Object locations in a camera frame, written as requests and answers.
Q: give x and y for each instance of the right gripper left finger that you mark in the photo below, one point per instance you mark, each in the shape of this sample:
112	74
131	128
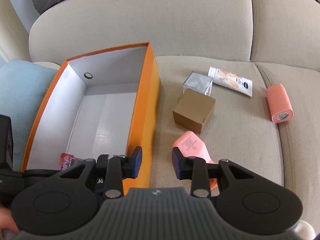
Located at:
113	169

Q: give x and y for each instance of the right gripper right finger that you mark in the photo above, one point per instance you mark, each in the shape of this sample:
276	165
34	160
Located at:
195	169

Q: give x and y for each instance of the pink pump bottle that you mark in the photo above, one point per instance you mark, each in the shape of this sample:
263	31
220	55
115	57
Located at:
186	148

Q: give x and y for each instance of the person left hand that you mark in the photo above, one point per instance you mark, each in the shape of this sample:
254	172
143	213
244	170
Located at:
6	220

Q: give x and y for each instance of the brown cube box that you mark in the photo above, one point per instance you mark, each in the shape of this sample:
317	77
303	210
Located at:
193	110

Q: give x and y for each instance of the orange cardboard box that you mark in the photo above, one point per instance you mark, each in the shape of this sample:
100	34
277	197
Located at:
102	102

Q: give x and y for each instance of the white cream tube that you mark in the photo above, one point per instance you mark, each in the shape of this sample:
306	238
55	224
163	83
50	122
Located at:
231	81

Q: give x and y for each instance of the light blue cushion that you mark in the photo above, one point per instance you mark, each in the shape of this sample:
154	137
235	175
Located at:
23	87

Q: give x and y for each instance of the beige sofa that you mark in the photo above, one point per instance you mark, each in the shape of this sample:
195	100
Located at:
269	173

